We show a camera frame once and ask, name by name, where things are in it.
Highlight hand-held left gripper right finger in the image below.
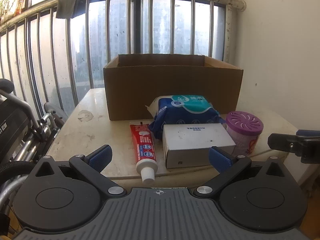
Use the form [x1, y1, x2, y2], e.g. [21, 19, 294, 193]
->
[194, 146, 289, 198]

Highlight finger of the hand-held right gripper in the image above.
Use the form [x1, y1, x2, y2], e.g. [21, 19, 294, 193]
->
[296, 129, 320, 138]
[268, 133, 320, 164]

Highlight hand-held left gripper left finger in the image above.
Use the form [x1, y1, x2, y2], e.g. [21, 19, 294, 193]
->
[34, 144, 127, 198]

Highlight white rectangular carton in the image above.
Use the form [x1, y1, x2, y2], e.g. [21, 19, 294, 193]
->
[162, 123, 237, 169]

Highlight purple air freshener jar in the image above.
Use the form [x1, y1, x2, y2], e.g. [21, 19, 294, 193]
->
[226, 111, 264, 157]

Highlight red toothpaste tube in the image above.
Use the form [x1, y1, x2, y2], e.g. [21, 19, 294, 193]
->
[129, 121, 158, 186]

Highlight blue wet wipes pack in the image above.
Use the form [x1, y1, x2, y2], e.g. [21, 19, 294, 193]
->
[146, 94, 227, 139]

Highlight brown cardboard box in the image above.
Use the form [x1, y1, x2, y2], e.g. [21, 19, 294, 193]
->
[103, 54, 244, 121]

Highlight folded black wheelchair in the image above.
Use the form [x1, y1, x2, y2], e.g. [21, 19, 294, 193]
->
[0, 79, 69, 240]

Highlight grey cloth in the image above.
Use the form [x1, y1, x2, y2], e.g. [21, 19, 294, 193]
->
[55, 0, 87, 19]

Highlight orange drink bottle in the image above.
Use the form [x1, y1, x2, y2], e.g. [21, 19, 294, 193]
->
[16, 0, 27, 14]

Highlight potted green plant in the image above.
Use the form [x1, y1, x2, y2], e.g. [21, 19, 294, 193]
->
[0, 0, 18, 17]

